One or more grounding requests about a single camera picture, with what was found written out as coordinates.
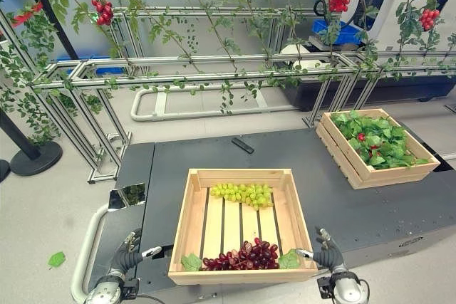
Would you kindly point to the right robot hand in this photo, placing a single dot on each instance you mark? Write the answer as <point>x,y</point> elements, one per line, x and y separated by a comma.
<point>329,254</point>

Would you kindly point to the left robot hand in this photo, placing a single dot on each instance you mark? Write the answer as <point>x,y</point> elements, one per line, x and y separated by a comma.
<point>121,256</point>

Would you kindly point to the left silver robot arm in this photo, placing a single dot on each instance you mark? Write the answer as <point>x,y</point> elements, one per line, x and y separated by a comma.
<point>105,288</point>

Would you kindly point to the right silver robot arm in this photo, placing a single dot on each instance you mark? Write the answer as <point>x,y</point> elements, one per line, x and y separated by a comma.
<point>343,286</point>

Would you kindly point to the fallen green leaf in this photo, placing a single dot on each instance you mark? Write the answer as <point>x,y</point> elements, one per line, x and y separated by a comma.
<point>56,260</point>

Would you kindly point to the dark grey cart platform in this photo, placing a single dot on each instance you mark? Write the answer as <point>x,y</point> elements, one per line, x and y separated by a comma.
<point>285,204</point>

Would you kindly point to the red grape bunch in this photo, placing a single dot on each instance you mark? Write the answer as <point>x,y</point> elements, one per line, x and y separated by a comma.
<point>246,256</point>

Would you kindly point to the wooden crate with slatted bottom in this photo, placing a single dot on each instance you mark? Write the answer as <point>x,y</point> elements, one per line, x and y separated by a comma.
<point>240,227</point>

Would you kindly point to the green grape bunch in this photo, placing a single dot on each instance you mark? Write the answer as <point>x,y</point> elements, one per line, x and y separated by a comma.
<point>242,193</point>

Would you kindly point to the wooden crate with green leaves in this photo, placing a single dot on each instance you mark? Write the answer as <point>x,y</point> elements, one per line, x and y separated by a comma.
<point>377,149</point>

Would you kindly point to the green leaf pile with tomatoes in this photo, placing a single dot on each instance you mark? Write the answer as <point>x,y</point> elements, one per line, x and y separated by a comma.
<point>377,140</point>

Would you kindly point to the black remote control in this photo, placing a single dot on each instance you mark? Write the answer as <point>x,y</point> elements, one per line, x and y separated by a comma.
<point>242,145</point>

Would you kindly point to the blue plastic bin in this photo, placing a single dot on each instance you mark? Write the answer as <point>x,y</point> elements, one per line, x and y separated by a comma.
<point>336,31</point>

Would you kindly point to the white machine cabinet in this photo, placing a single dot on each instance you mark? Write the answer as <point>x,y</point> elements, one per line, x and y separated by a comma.
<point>399,8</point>

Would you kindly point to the grey tubular floor rail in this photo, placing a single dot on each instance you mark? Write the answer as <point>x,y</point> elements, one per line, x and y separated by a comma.
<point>210,104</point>

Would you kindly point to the aluminium profile frame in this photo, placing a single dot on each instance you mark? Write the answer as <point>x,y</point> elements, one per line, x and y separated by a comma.
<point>199,72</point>

